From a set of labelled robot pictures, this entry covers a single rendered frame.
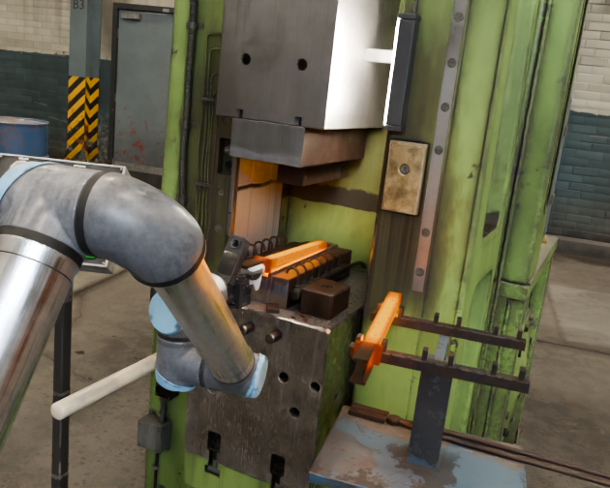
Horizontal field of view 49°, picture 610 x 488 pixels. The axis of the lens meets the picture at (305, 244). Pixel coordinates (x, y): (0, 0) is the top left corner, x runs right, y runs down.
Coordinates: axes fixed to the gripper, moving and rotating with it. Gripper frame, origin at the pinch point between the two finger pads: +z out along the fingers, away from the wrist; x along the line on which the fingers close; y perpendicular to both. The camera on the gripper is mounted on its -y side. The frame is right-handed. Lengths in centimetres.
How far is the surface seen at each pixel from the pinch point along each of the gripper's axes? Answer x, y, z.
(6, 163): -70, -16, -14
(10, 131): -385, 23, 260
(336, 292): 19.3, 4.5, 5.6
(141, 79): -460, -21, 517
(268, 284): 2.0, 5.5, 2.8
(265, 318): 5.2, 11.9, -3.3
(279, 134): 1.0, -31.8, 3.3
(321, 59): 10, -50, 4
